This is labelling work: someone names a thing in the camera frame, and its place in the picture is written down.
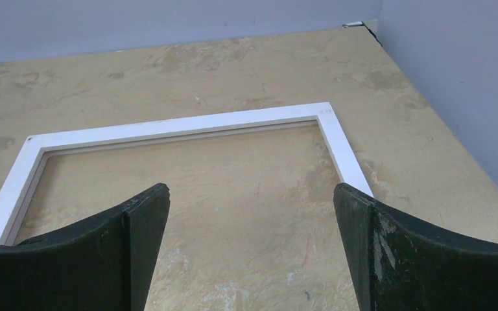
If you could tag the white wooden picture frame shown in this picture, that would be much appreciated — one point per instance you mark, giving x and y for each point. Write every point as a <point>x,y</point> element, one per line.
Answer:
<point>24,176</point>

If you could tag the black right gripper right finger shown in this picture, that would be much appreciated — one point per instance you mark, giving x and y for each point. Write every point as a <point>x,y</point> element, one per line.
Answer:
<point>400,262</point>

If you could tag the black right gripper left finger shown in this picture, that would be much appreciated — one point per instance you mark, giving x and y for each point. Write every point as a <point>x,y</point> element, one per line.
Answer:
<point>103,262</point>

